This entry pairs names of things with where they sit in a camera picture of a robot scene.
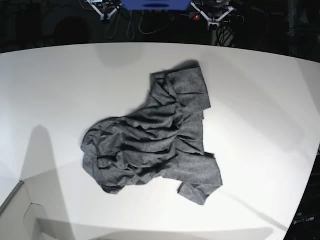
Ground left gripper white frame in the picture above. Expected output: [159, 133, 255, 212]
[190, 0, 236, 30]

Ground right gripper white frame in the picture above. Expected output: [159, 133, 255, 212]
[84, 0, 121, 21]

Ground grey t-shirt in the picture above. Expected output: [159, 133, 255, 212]
[80, 60, 223, 206]

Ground black power strip red light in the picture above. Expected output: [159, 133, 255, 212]
[188, 11, 245, 22]

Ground blue box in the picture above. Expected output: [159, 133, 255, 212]
[121, 0, 191, 11]

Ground bundle of black cables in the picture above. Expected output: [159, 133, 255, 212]
[214, 20, 237, 48]

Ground grey looped cable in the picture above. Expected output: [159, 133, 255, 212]
[104, 7, 176, 40]

